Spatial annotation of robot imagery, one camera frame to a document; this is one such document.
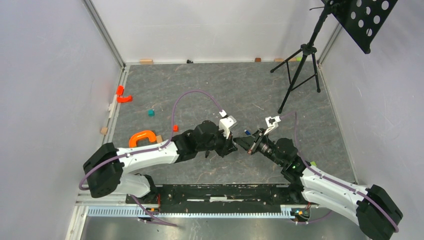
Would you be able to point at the black music stand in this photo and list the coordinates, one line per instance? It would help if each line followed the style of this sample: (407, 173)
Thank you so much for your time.
(361, 19)

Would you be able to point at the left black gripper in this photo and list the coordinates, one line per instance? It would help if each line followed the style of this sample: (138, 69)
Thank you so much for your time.
(228, 145)

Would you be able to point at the red block upright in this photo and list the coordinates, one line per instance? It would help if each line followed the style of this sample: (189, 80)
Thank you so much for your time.
(120, 90)

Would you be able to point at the white cable duct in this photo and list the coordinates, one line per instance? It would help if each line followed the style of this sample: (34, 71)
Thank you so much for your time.
(133, 211)

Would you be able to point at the small teal cube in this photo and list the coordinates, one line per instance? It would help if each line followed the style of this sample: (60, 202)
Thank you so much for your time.
(151, 113)

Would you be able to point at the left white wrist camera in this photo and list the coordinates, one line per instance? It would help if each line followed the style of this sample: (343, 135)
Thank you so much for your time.
(226, 123)

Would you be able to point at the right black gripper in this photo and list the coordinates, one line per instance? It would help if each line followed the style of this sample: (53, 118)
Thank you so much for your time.
(250, 143)

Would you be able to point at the small wooden block left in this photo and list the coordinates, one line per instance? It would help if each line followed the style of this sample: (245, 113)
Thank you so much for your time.
(104, 130)

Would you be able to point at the wooden block near arch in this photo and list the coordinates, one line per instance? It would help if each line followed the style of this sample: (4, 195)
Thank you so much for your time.
(159, 139)

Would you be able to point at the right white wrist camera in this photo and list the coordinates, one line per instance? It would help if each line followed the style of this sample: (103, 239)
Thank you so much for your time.
(272, 123)

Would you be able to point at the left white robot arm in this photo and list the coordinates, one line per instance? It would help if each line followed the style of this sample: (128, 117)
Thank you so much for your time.
(111, 170)

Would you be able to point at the orange U-shaped block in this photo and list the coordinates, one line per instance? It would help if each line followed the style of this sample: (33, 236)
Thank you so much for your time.
(145, 134)

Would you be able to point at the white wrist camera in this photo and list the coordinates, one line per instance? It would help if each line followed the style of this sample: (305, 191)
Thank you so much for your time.
(272, 123)
(226, 123)

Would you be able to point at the wooden block at wall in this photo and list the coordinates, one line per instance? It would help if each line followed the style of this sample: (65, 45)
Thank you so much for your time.
(146, 61)

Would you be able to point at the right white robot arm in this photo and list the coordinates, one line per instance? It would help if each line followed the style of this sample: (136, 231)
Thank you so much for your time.
(369, 207)

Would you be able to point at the red L-shaped block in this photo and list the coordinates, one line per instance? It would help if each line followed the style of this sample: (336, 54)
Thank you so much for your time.
(124, 99)

